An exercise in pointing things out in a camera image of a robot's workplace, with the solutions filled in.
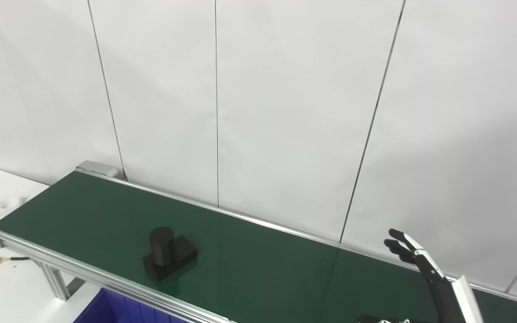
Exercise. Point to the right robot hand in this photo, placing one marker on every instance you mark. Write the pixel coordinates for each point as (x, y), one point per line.
(449, 300)

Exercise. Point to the black cylinder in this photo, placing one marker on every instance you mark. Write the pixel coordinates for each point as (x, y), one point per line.
(166, 255)

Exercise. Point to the green conveyor belt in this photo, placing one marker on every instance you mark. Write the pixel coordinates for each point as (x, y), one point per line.
(263, 260)

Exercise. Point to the blue plastic bin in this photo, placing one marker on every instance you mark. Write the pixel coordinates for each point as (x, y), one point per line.
(115, 312)

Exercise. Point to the grey conveyor end housing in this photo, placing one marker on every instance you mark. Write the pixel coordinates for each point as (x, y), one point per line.
(99, 168)

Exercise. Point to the aluminium conveyor leg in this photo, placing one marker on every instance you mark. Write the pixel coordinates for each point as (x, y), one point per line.
(56, 280)

